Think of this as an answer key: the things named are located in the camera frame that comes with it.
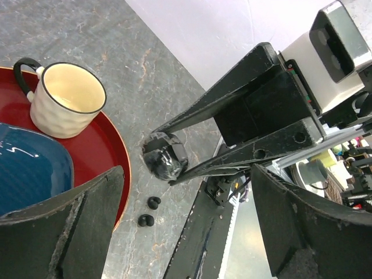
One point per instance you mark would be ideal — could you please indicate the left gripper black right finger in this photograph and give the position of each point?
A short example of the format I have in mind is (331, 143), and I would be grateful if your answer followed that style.
(307, 236)

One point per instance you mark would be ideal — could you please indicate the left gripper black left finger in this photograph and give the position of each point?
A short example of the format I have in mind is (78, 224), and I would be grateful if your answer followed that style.
(66, 236)

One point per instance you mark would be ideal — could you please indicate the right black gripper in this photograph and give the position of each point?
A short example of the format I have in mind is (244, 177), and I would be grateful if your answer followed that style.
(256, 98)

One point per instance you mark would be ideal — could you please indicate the small black object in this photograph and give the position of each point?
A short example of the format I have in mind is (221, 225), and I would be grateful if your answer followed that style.
(164, 155)

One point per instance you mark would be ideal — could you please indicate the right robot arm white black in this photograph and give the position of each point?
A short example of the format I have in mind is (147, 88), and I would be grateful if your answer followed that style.
(354, 110)

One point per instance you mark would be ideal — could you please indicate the blue shell-shaped dish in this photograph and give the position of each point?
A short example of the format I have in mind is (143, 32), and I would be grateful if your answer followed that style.
(34, 168)

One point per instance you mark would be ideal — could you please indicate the black earbud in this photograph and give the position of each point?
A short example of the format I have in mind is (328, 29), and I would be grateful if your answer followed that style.
(153, 202)
(146, 220)

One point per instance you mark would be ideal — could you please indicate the red round tray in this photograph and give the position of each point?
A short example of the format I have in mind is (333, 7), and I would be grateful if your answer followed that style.
(97, 149)

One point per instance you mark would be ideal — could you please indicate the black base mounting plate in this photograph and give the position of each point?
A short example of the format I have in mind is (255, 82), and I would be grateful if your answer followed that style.
(199, 249)

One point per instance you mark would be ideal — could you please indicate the beige ceramic cup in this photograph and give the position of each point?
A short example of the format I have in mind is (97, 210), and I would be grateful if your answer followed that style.
(66, 100)

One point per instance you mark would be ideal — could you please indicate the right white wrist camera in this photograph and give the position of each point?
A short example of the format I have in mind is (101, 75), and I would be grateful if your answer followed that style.
(331, 56)

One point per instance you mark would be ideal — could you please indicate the slotted grey cable duct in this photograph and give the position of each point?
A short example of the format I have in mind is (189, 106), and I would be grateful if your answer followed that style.
(234, 201)

